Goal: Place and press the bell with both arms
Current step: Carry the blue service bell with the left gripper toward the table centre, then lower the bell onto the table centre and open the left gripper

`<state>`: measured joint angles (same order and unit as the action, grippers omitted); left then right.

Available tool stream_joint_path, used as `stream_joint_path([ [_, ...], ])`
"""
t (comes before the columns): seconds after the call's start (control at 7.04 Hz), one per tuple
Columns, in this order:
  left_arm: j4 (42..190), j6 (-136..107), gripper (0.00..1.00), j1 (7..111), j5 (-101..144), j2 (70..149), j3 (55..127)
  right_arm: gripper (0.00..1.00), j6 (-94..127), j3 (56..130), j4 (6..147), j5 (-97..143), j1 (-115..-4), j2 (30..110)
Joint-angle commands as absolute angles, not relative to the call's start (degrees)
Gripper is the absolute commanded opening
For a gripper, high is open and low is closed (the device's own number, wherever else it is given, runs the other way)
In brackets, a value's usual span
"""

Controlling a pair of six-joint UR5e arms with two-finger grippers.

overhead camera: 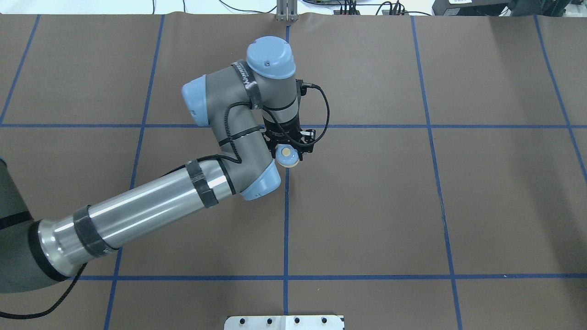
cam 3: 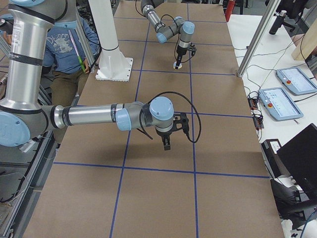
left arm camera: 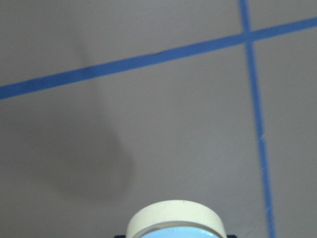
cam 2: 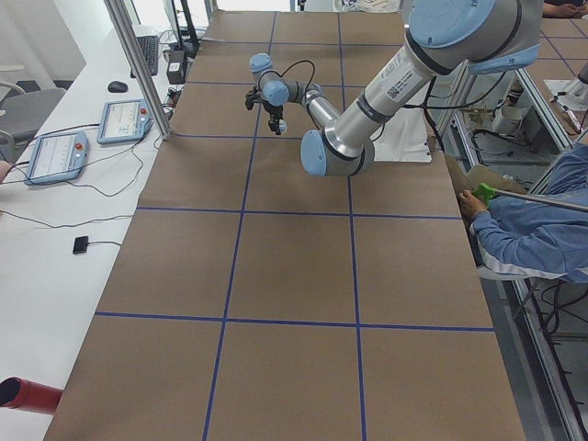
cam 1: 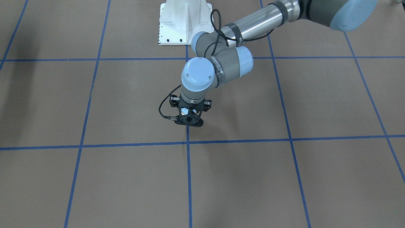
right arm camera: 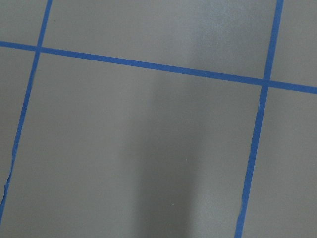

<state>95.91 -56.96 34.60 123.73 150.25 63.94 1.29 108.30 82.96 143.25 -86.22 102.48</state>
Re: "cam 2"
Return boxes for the blue teach pendant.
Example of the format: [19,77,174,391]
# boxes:
[96,99,153,145]
[25,131,89,186]

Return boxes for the green handled reacher tool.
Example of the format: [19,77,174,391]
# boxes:
[472,183,587,212]

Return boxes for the grey office chair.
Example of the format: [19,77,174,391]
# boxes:
[1,82,66,163]

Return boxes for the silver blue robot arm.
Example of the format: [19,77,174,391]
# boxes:
[244,0,543,176]

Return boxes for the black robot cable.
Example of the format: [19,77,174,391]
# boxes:
[255,59,322,100]

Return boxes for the far blue teach pendant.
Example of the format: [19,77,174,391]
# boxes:
[96,99,153,145]

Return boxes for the person's hand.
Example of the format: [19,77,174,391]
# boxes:
[458,190,490,227]

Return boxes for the white paper cup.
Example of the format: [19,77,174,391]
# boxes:
[492,106,526,135]

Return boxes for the small black square device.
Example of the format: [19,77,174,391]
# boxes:
[73,235,89,255]

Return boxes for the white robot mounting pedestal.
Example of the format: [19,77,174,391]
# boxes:
[370,108,432,164]

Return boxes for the near blue teach pendant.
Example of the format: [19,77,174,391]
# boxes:
[25,131,89,186]

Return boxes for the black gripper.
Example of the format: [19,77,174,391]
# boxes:
[244,86,283,135]

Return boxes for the black power adapter box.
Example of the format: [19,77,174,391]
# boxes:
[166,51,187,85]

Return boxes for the red cylinder tube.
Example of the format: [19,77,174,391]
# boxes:
[1,377,62,415]

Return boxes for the aluminium frame post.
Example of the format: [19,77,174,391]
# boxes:
[104,0,172,141]

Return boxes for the black keyboard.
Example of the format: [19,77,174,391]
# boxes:
[136,35,159,76]

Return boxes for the black computer mouse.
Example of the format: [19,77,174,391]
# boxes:
[107,81,129,93]

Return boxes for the blue sleeved forearm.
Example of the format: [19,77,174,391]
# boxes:
[469,141,588,284]

